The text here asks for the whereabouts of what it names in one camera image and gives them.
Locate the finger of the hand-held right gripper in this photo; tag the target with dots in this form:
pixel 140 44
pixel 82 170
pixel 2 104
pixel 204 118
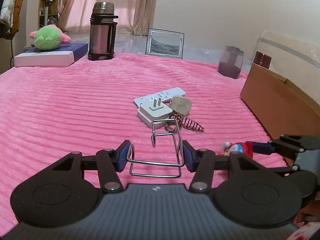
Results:
pixel 262 148
pixel 290 170

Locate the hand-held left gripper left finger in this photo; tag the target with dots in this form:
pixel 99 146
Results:
pixel 123 155

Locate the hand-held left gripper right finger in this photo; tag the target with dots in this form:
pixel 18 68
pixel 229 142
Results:
pixel 188 157

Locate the red blue toy figure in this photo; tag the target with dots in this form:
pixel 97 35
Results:
pixel 237 148

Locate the brown cardboard box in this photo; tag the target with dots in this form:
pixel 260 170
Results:
pixel 275 105

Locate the white plug-in night light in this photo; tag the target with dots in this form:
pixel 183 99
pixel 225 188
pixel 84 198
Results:
pixel 152 115

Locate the beige rounded plastic object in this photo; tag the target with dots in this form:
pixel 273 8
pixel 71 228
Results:
pixel 180 105

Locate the white remote control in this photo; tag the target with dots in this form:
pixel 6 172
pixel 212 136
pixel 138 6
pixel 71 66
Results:
pixel 162 96

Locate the red white patterned clothing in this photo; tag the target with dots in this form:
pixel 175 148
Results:
pixel 305 232

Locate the pink ribbed blanket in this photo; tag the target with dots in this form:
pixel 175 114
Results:
pixel 75 105

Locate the maroon thermos cup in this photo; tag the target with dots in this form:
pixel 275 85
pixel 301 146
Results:
pixel 262 60

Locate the glass jar with dark contents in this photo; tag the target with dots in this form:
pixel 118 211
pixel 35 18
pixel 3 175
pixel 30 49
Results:
pixel 230 65

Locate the plastic-wrapped headboard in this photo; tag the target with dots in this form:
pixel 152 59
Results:
pixel 287 45

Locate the white and blue flat box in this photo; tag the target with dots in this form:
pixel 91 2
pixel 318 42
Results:
pixel 42 60

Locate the green pink plush toy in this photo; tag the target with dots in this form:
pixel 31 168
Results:
pixel 47 37

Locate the metal clothes rack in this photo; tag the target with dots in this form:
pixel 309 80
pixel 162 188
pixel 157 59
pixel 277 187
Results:
pixel 11 55

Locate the pink curtain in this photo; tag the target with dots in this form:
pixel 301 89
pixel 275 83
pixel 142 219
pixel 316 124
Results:
pixel 112 2

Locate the black jacket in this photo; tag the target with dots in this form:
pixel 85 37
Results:
pixel 3 31

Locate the orange brown jacket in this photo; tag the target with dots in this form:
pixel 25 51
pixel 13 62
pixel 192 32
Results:
pixel 16 17

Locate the white puffer jacket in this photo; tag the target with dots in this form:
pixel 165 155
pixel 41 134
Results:
pixel 8 2

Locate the silver picture frame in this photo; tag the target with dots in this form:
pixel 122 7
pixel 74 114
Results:
pixel 163 45

